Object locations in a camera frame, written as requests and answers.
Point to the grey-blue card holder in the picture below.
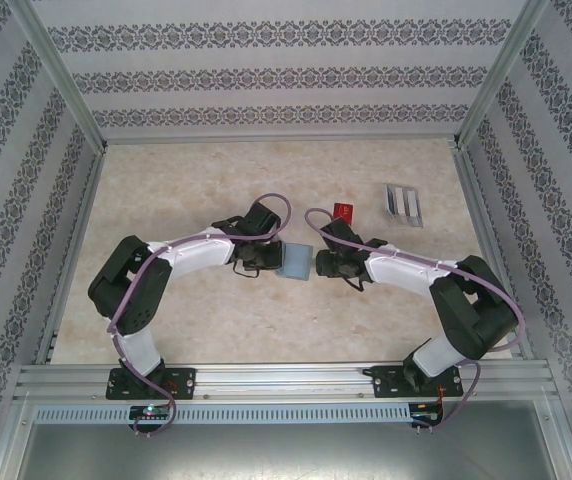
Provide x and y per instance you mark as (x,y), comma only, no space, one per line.
(296,261)

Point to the red VIP card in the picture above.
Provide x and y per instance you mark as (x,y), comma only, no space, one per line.
(344,210)

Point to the clear acrylic card stand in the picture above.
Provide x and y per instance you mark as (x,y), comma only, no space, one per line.
(406,222)

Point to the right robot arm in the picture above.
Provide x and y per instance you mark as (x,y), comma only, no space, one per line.
(406,265)

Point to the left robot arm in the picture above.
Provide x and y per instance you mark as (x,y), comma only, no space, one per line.
(196,252)

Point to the grey metal sheet panel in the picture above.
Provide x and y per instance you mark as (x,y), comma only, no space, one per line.
(286,452)

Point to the aluminium back rail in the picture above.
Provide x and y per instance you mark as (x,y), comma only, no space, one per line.
(281,138)

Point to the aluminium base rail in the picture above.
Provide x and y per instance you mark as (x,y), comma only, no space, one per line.
(286,382)

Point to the aluminium side rail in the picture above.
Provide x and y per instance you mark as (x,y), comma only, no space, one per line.
(476,205)
(73,250)

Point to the aluminium frame post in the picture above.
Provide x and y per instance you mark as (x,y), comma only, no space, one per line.
(501,75)
(61,75)

